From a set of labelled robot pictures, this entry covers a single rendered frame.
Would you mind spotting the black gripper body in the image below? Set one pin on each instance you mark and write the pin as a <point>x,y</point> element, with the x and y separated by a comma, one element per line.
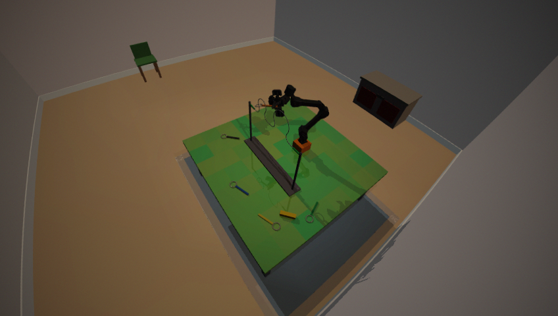
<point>278,92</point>

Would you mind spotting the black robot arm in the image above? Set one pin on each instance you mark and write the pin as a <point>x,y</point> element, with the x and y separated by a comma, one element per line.
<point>297,102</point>

